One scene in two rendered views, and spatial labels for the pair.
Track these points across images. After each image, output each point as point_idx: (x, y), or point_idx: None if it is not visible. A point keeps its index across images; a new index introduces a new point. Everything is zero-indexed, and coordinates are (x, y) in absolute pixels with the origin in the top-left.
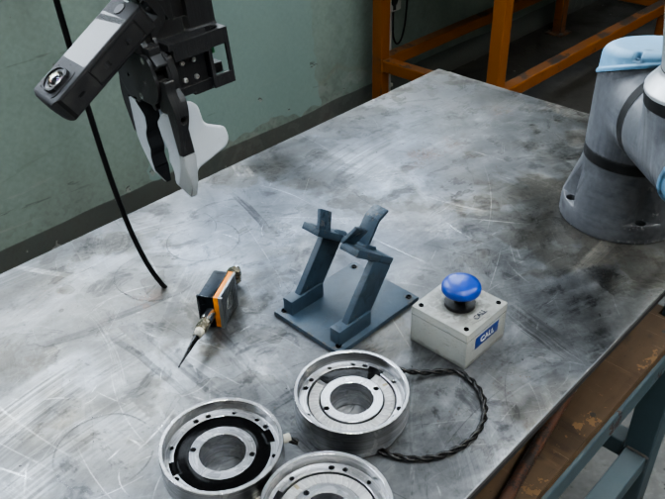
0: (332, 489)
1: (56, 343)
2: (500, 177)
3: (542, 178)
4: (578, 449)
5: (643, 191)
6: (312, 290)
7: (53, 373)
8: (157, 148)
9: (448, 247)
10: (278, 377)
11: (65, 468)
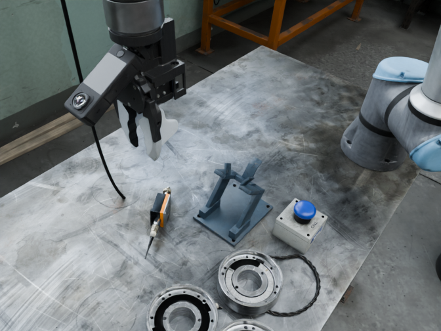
0: None
1: (63, 238)
2: (306, 124)
3: (329, 125)
4: None
5: (391, 144)
6: (214, 204)
7: (65, 261)
8: (133, 129)
9: (284, 171)
10: (201, 261)
11: (85, 328)
